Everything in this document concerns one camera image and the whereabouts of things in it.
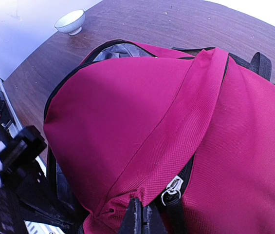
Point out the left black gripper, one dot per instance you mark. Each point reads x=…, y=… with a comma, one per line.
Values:
x=23, y=175

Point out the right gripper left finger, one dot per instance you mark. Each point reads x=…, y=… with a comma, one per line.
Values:
x=132, y=222

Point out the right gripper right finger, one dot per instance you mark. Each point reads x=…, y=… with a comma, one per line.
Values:
x=152, y=222

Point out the red backpack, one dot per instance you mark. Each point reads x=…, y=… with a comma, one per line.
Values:
x=193, y=134

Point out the pale green ceramic bowl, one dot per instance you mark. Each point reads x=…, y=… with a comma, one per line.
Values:
x=71, y=23

